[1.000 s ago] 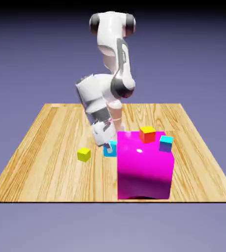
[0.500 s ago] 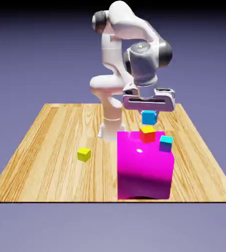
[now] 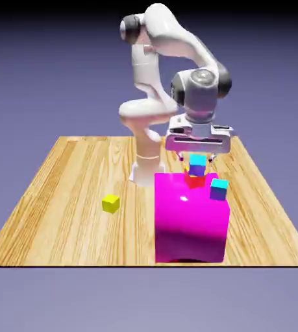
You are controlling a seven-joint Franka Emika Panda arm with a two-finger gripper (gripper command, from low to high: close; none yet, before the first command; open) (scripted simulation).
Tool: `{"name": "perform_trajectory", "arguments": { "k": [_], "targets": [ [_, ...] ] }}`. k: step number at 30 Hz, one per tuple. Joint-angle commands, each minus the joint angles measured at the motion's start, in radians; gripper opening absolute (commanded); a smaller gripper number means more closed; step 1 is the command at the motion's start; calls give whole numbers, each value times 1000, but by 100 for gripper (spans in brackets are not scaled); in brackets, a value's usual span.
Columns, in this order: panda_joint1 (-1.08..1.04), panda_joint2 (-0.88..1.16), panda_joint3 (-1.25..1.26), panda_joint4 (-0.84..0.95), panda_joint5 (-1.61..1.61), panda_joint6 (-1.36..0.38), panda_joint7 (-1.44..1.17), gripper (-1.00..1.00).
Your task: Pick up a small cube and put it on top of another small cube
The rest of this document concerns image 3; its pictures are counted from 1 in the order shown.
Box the small cyan cube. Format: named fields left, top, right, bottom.
left=210, top=178, right=229, bottom=202
left=189, top=154, right=207, bottom=178

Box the large magenta box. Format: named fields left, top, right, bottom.
left=154, top=172, right=231, bottom=265

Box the small red cube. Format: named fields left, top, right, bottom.
left=184, top=172, right=206, bottom=189

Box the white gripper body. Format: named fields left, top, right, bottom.
left=164, top=134, right=232, bottom=154

